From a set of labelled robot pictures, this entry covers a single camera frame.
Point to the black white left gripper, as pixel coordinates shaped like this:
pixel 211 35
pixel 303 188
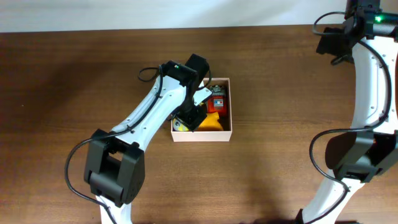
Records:
pixel 193 119

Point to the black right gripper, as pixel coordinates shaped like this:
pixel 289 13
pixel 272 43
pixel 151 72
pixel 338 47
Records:
pixel 327 44

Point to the yellow grey toy ball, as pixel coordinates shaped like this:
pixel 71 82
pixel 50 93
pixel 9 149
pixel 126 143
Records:
pixel 178 126

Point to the orange toy fish figure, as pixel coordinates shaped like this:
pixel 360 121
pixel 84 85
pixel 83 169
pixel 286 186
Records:
pixel 211 123

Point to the red toy fire truck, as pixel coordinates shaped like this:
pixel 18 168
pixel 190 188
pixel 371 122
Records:
pixel 217 103

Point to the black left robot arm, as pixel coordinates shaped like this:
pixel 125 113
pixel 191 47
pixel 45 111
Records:
pixel 115 167

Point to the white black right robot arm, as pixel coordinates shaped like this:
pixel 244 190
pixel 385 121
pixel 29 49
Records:
pixel 353 156

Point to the white open cardboard box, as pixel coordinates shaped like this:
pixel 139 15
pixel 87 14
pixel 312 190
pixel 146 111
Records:
pixel 210 136

